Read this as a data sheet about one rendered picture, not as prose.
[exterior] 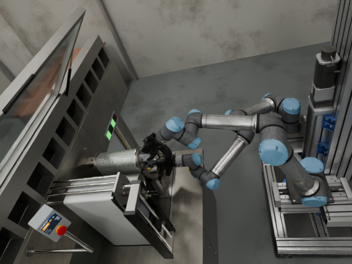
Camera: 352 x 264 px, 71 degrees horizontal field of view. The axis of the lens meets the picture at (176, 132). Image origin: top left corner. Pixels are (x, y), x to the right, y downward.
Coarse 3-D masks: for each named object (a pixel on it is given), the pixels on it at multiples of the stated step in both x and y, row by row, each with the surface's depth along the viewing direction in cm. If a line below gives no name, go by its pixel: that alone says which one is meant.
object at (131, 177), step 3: (126, 174) 142; (129, 174) 141; (132, 174) 140; (135, 174) 139; (138, 174) 138; (141, 174) 141; (129, 177) 138; (132, 177) 137; (135, 177) 137; (138, 177) 137; (141, 177) 142; (144, 177) 144; (129, 180) 136; (132, 180) 136; (144, 180) 145; (144, 183) 144
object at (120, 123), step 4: (120, 116) 234; (120, 120) 233; (116, 124) 236; (120, 124) 235; (124, 124) 239; (120, 128) 239; (124, 128) 239; (124, 132) 243; (128, 132) 246; (124, 136) 247; (128, 136) 247; (132, 136) 253; (128, 140) 252; (132, 140) 252; (132, 144) 256; (136, 144) 260; (132, 148) 261
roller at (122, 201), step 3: (123, 177) 122; (123, 180) 121; (126, 180) 125; (120, 186) 118; (117, 195) 114; (120, 195) 117; (117, 198) 114; (120, 198) 117; (123, 198) 119; (126, 198) 122; (120, 201) 116; (123, 201) 119; (126, 201) 122; (123, 204) 118
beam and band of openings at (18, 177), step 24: (96, 48) 178; (72, 72) 151; (96, 72) 186; (72, 96) 144; (48, 120) 123; (72, 120) 141; (48, 144) 129; (24, 168) 106; (48, 168) 119; (0, 192) 95; (24, 192) 105; (48, 192) 117; (0, 216) 93; (24, 216) 110; (0, 240) 99; (24, 240) 101
